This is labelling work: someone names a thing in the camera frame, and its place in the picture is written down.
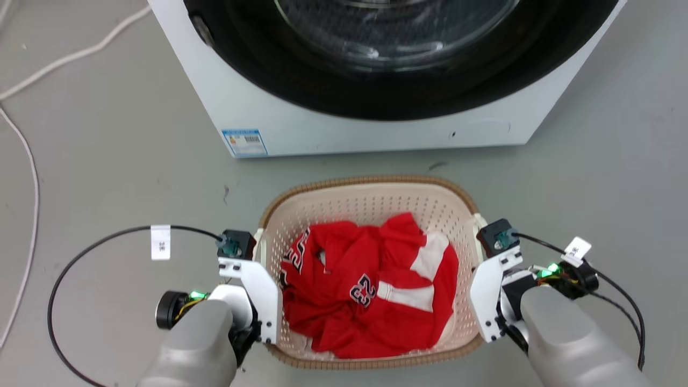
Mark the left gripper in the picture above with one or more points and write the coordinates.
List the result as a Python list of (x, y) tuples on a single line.
[(236, 301)]

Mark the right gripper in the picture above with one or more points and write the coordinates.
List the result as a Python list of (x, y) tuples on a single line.
[(517, 293)]

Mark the beige plastic laundry basket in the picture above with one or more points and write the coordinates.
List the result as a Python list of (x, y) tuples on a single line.
[(371, 201)]

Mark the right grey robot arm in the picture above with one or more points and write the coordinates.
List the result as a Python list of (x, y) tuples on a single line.
[(570, 344)]

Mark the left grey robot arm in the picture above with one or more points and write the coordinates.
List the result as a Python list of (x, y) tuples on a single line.
[(193, 344)]

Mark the white cloth under jersey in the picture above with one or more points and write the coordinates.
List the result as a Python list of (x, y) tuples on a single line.
[(322, 354)]

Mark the red and white jersey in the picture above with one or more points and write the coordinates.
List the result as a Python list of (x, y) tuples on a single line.
[(344, 301)]

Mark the blue energy label sticker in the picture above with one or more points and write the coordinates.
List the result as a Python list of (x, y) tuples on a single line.
[(244, 142)]

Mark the white washing machine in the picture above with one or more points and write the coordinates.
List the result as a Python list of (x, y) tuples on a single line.
[(322, 129)]

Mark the black round washer door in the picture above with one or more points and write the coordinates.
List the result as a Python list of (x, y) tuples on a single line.
[(301, 80)]

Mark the glass door window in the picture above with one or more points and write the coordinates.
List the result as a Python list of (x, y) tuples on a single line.
[(398, 32)]

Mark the right white camera bracket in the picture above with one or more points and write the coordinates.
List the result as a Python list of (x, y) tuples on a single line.
[(486, 295)]

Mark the white camera bracket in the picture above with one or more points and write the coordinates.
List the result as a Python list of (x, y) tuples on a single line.
[(263, 301), (486, 295)]

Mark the left white camera bracket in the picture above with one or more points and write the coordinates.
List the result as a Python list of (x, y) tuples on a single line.
[(263, 301)]

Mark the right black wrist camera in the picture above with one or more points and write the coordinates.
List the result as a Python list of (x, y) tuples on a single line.
[(497, 236)]

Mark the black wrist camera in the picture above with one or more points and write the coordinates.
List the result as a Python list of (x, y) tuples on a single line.
[(497, 236), (239, 244)]

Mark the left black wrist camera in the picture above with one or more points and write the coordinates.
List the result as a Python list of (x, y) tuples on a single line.
[(239, 244)]

